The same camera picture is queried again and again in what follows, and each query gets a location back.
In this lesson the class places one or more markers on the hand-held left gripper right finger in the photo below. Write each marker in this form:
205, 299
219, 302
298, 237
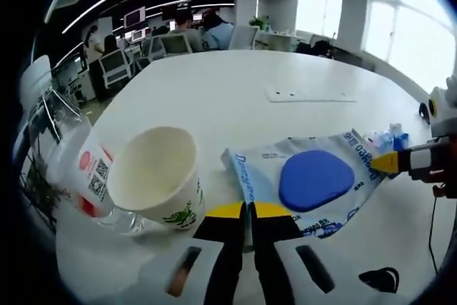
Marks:
275, 255

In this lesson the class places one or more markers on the person's right hand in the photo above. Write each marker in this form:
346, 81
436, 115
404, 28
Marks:
441, 190

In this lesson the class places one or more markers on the blue mouse pad packet item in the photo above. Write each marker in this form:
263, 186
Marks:
314, 180

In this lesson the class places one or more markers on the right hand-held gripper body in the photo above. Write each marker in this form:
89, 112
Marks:
444, 112

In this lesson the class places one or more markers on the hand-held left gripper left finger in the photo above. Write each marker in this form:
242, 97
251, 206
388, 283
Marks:
221, 255

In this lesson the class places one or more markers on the green potted plant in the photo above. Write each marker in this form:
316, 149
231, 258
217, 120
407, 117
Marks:
258, 23

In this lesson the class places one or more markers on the small pink screen monitor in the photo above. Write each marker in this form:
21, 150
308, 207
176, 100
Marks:
135, 17

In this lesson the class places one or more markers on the white low cabinet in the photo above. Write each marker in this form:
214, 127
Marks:
285, 40

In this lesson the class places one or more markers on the white tabletop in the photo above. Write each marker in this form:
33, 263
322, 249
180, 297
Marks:
232, 105

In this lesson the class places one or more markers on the white mesh office chair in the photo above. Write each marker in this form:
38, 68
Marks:
243, 38
114, 67
177, 45

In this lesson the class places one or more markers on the clear water bottle item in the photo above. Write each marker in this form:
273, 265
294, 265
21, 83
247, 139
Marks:
93, 169

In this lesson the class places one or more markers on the white paper cup item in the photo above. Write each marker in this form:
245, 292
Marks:
153, 169

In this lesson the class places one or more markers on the black bag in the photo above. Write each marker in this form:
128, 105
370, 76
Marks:
316, 48

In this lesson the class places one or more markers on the small black tabletop item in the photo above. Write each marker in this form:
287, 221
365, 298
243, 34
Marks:
425, 111

